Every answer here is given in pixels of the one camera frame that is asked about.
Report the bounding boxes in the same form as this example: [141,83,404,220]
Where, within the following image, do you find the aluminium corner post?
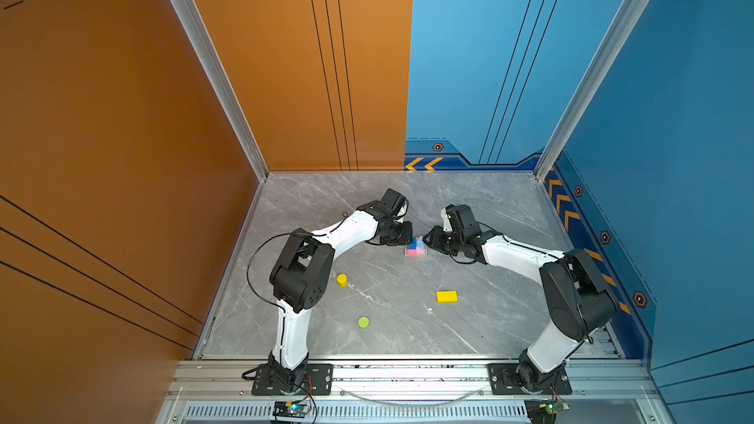
[533,0,650,183]
[170,0,269,183]

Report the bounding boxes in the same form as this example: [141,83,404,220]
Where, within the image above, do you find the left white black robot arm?
[266,188,412,393]

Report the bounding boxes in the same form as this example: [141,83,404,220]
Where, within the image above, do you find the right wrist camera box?
[442,204,482,243]

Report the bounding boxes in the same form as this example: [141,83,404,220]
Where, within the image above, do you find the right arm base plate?
[487,363,573,396]

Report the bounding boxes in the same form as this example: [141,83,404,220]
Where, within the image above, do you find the right aluminium corner post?
[533,0,650,183]

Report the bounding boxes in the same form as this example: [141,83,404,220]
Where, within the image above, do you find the green cylinder block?
[357,316,370,329]

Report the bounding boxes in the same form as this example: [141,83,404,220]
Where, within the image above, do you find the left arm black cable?
[245,211,355,310]

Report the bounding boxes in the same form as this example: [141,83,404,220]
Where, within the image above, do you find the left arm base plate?
[251,363,334,397]

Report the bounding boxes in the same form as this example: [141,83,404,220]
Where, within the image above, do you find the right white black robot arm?
[423,226,620,394]

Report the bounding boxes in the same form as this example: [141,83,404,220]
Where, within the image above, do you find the aluminium front rail frame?
[156,355,673,423]

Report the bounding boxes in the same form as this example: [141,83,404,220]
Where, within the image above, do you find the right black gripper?
[419,226,465,256]

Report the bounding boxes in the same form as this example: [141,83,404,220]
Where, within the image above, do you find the yellow rectangular block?
[436,291,459,304]

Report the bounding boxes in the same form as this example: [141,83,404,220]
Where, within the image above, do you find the green circuit board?
[524,402,571,424]
[271,400,313,423]

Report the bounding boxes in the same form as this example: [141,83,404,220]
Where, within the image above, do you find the left green circuit board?
[271,400,313,423]

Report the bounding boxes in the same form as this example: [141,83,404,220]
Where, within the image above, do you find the right green circuit board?
[524,402,571,424]

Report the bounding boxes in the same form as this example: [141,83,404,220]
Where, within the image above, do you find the clear cable on rail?
[338,387,490,408]

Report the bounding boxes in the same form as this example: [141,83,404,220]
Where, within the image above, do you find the left aluminium corner post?
[170,0,269,183]

